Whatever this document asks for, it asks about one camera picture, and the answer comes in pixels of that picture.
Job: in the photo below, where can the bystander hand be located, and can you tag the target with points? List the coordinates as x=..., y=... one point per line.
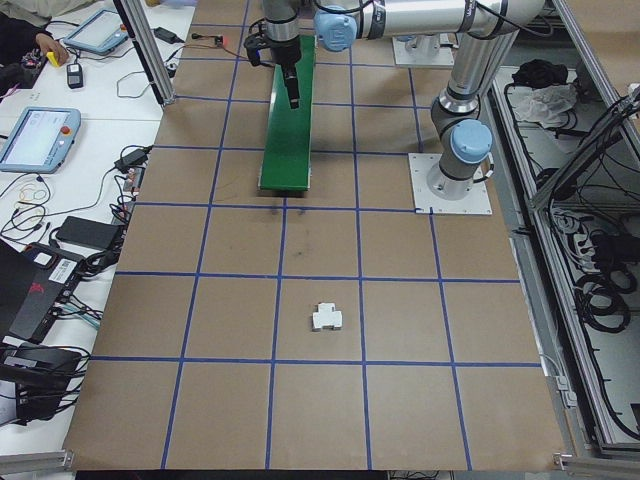
x=52, y=49

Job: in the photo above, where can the green conveyor belt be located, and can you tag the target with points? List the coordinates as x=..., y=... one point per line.
x=287, y=150

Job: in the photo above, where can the small controller board red LED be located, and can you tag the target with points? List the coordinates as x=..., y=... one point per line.
x=220, y=39

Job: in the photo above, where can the black barrel connector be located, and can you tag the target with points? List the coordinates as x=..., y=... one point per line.
x=197, y=36

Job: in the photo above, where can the small black square device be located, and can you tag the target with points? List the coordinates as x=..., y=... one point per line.
x=172, y=65

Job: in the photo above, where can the slim black power adapter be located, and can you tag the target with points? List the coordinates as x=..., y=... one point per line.
x=166, y=34

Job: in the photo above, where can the small black power adapter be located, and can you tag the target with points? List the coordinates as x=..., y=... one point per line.
x=132, y=157

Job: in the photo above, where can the small circuit board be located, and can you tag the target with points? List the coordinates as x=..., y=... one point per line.
x=131, y=182

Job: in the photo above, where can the light blue teach pendant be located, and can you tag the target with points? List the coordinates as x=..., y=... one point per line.
x=95, y=32
x=40, y=140

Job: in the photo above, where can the white plastic block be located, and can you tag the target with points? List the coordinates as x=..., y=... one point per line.
x=327, y=318

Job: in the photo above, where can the yellow block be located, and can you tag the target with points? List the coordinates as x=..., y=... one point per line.
x=54, y=61

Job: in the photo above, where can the black cloth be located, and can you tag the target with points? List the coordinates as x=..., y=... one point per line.
x=540, y=72

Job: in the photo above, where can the large black power adapter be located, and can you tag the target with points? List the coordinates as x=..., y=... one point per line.
x=87, y=232

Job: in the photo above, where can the white cloth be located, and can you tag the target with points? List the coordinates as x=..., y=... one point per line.
x=545, y=102

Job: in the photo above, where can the white power strip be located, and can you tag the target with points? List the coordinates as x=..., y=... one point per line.
x=575, y=240

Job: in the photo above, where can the black computer with label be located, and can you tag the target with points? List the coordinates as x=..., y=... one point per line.
x=35, y=290

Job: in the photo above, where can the black electronic box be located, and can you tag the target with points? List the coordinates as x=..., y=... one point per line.
x=35, y=380

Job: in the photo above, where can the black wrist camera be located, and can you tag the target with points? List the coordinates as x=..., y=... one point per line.
x=256, y=50

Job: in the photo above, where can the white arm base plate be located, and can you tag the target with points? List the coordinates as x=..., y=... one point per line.
x=475, y=200
x=425, y=60

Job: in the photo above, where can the aluminium profile post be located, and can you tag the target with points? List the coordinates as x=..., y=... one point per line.
x=147, y=55

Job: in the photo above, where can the metal V-shaped frame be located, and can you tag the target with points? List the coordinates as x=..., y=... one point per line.
x=575, y=175

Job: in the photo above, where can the aluminium corner rail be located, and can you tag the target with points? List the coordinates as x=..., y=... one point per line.
x=35, y=460
x=595, y=462

